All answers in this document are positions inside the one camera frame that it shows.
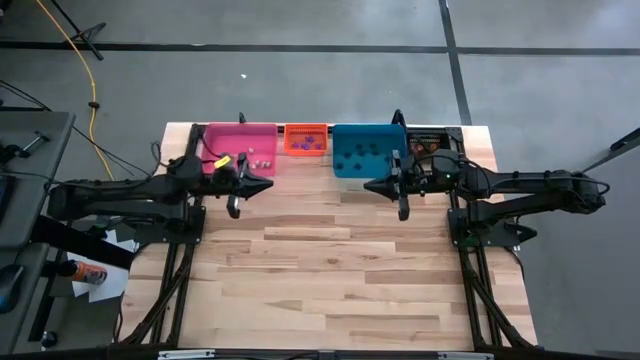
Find grey side table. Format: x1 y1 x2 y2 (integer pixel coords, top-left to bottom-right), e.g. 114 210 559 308
0 110 76 251

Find dark computer mouse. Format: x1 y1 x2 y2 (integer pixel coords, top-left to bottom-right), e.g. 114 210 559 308
0 263 25 315

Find black aluminium rig frame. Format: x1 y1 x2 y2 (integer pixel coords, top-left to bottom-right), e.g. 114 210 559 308
117 122 539 360

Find black clamp tool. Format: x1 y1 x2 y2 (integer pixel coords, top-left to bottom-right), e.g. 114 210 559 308
0 130 51 164

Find white paper sheets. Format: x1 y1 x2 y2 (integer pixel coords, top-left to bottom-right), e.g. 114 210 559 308
66 228 140 304

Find blue plastic bin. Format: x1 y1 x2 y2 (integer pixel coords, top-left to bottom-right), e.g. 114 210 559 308
332 123 409 180

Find grey low table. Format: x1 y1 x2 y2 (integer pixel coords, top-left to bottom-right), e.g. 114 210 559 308
0 242 51 354

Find orange plastic basket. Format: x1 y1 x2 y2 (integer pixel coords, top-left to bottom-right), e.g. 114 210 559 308
283 123 330 158

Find silver frame bracket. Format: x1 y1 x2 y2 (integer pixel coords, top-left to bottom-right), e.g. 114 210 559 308
438 351 495 360
158 349 216 360

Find orange spray can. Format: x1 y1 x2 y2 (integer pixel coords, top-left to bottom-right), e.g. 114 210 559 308
57 259 109 286

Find black floor cable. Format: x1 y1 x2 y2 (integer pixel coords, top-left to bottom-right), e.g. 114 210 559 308
0 78 156 194

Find grey partition panel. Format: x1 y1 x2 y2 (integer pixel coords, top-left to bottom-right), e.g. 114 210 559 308
517 144 640 359

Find black plastic basket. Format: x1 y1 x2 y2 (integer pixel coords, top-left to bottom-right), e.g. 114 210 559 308
405 127 453 161

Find pink plastic bin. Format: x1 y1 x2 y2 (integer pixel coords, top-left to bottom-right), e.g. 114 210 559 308
200 122 279 178

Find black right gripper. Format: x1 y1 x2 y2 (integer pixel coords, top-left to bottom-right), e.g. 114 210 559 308
362 148 462 223

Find black tripod stand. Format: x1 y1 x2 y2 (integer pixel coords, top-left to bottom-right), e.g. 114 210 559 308
48 0 108 62

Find black table beam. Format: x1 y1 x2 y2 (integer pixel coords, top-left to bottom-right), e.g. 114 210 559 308
30 214 137 271

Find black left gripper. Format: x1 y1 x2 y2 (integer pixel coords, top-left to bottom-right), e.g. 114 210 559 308
202 152 275 221

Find black diagonal bar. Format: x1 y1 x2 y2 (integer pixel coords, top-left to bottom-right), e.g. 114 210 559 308
582 127 640 174

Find yellow power cable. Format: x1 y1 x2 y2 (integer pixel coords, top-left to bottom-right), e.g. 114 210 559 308
34 0 115 181

